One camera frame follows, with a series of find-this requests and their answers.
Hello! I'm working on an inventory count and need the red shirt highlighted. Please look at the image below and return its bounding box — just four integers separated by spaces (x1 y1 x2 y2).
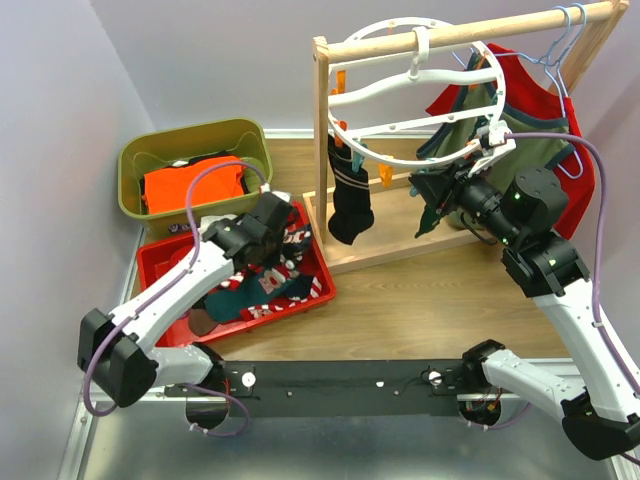
416 43 595 239

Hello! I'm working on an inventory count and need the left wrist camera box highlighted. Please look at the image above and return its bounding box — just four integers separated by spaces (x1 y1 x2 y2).
260 183 292 203

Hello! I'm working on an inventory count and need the black striped sock pair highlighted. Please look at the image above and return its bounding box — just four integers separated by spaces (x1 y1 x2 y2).
327 135 374 245

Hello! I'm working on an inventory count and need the wooden clothes rack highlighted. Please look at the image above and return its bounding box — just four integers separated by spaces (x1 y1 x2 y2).
303 1 629 273

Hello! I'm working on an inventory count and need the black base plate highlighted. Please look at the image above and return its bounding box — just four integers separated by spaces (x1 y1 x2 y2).
221 359 474 418

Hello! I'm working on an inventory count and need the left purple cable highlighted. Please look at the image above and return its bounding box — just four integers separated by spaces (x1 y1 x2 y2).
81 160 271 438

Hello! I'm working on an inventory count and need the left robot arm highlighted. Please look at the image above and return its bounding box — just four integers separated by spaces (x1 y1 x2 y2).
77 191 294 408

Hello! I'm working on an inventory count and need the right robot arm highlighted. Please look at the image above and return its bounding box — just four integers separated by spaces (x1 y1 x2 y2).
409 161 639 460

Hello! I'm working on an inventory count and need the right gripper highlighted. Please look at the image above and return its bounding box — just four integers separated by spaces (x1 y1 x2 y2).
408 149 521 247

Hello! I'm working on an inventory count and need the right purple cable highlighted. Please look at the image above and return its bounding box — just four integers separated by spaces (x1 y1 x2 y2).
504 131 640 464

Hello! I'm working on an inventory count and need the olive green plastic bin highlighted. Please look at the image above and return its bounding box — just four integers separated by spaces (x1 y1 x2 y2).
118 118 273 239

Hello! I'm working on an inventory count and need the white round clip hanger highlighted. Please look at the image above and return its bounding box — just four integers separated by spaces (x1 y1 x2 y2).
318 17 506 169

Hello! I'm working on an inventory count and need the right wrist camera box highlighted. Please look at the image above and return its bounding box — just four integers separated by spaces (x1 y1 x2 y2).
467 120 516 178

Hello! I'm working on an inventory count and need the orange clothes peg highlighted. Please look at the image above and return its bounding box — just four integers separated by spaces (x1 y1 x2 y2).
378 163 394 188

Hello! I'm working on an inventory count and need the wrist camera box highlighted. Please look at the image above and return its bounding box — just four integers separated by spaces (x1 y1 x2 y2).
260 183 292 203
467 120 516 178

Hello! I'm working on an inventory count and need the dark green sock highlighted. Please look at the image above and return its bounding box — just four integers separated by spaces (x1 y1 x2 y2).
414 205 443 238

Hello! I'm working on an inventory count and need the orange folded garment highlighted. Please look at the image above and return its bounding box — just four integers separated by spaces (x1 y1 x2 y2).
141 155 245 215

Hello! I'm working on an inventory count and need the red plastic tray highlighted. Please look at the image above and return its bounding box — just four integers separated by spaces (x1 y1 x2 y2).
156 202 336 348

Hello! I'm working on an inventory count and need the green reindeer christmas sock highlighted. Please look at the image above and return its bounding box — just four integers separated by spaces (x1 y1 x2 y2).
204 267 300 323

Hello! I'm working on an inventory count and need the purple cable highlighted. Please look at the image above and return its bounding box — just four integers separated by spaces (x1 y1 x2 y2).
504 131 640 464
81 160 271 438

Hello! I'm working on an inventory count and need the olive green shirt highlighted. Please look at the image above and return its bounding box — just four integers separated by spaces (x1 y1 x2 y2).
414 52 576 231

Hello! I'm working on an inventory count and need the red white striped santa sock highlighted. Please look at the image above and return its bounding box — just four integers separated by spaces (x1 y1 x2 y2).
230 274 323 322

